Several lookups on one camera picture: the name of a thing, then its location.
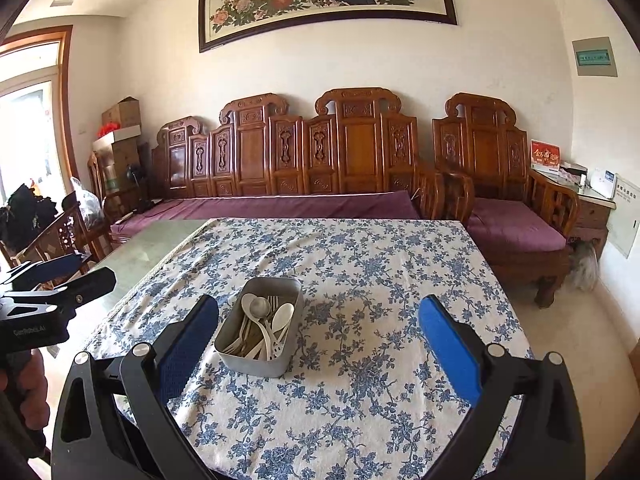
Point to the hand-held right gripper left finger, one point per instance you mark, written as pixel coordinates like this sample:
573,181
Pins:
187,355

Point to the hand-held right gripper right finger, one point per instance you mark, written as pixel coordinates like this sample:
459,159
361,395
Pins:
450,345

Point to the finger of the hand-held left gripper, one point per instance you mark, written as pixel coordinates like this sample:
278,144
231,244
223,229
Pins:
50,266
90,282

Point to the rectangular metal tray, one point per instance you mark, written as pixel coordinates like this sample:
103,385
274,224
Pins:
235,355

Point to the white plastic spoon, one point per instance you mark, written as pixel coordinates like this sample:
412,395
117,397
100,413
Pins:
282,316
247,305

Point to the metal spoon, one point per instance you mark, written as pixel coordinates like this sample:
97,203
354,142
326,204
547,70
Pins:
260,306

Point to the person's left hand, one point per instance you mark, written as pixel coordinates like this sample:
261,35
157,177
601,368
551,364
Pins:
39,395

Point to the wooden chair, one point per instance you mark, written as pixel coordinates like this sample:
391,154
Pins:
60,237

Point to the black bag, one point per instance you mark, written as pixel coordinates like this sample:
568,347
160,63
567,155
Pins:
27,215

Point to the clear plastic bag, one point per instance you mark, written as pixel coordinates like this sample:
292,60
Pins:
89,200

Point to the blue floral tablecloth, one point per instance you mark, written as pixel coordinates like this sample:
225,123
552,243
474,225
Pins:
350,400

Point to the black desk fan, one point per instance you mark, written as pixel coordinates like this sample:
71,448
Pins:
135,177

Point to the tall cardboard box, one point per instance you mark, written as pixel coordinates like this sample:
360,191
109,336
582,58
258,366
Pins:
125,160

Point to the purple armchair cushion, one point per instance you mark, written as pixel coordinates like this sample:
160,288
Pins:
515,225

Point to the red decoration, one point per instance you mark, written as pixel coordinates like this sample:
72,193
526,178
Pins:
109,130

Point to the grey fluffy duster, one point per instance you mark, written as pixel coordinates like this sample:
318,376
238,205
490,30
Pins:
584,266

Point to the brown cardboard box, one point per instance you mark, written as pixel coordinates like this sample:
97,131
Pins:
121,111

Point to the purple sofa cushion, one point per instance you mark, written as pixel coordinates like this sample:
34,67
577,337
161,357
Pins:
300,205

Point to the wooden side table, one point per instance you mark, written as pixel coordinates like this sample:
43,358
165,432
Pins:
592,215

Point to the carved wooden armchair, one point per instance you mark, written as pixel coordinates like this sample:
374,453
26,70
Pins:
482,145

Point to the red greeting card box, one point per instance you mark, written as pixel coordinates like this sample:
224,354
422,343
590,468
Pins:
545,156

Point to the carved wooden sofa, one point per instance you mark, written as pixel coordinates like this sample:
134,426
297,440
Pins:
255,150

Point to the white electrical panel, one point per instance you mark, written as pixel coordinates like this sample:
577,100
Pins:
627,217

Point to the wooden door frame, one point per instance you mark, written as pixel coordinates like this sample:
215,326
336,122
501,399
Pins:
67,100

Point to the grey wall box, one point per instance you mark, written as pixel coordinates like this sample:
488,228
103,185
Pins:
594,57

